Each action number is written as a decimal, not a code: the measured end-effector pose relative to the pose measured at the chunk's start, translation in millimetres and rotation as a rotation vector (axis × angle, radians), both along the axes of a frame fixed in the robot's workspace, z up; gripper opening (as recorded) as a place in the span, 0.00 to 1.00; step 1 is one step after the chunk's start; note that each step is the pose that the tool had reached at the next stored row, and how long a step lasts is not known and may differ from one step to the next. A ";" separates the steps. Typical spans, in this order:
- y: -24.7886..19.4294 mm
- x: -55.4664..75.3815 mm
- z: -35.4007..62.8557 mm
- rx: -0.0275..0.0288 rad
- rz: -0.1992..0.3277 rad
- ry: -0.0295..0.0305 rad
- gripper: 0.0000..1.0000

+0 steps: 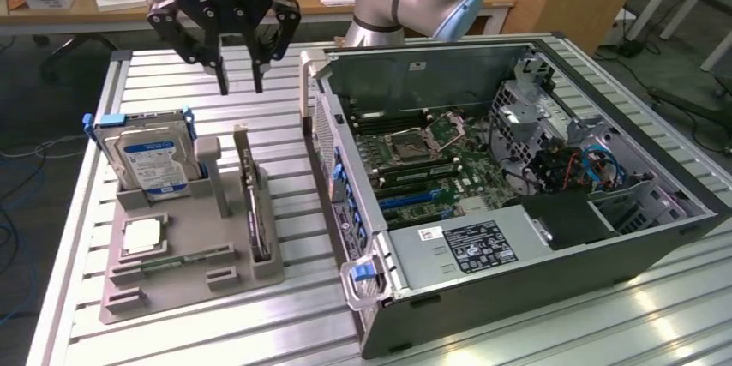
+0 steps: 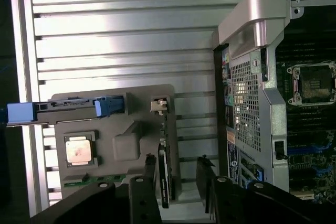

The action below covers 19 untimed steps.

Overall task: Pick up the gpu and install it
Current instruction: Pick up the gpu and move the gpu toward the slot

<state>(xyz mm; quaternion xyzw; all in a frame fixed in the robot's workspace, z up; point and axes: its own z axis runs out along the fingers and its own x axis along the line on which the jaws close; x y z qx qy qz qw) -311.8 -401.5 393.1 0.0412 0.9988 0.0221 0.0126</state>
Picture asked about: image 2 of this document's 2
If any green RAM stick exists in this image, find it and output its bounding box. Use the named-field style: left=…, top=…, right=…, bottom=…
left=62, top=173, right=127, bottom=187

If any silver CPU chip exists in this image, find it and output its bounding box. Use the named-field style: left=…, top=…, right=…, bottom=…
left=64, top=136, right=92, bottom=166

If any grey parts rack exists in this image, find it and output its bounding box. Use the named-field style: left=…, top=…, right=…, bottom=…
left=48, top=84, right=182, bottom=204

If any open grey PC case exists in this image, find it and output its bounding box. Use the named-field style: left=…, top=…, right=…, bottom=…
left=212, top=0, right=336, bottom=201

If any green motherboard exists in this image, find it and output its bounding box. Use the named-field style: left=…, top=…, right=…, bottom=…
left=274, top=42, right=336, bottom=205

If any hard disk with blue caddy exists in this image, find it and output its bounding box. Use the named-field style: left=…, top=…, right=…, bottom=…
left=6, top=95, right=124, bottom=128

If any CPU socket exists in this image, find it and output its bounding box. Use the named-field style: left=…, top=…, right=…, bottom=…
left=287, top=62, right=336, bottom=108

